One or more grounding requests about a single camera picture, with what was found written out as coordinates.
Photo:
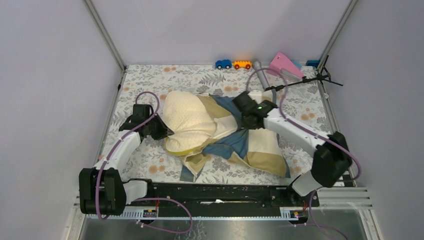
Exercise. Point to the white textured pillow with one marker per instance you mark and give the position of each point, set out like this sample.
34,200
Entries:
187,117

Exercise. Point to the aluminium frame post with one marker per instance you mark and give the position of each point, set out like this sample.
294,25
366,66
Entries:
335,34
92,11

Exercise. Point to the pink wedge block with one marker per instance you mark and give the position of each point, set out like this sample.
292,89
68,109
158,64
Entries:
281,64

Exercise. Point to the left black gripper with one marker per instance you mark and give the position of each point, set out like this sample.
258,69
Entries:
163,131

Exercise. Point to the right aluminium frame post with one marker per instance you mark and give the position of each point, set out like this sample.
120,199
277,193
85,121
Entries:
335,34

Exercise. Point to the blue block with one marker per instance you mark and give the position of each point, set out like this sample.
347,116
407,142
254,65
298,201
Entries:
312,63

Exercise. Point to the left aluminium frame post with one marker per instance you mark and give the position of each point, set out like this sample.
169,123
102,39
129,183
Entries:
92,11

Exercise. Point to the orange toy car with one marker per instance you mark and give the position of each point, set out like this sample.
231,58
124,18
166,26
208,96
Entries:
242,64

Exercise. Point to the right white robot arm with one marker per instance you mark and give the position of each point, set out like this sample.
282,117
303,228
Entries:
330,156

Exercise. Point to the grey microphone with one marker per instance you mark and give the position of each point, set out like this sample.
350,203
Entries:
258,69

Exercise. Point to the floral patterned table cloth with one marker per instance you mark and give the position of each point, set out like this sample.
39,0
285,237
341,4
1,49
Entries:
150,84

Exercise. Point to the plaid blue beige pillowcase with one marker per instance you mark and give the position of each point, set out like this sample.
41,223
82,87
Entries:
256,149

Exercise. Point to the blue toy car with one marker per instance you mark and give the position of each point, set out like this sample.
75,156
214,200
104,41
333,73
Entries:
223,64

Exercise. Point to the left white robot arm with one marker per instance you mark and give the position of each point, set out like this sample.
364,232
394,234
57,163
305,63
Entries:
102,191

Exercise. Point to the black small tripod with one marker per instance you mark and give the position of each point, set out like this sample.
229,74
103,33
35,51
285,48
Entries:
322,75

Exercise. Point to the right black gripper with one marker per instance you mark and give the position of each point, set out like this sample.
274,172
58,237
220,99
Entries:
245,125

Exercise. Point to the grey slotted cable duct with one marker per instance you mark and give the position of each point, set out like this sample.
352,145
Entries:
275,214

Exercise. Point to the aluminium rail front frame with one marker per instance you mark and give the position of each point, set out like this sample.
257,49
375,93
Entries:
344,198

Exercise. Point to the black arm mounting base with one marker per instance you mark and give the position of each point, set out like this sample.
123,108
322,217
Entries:
225,198

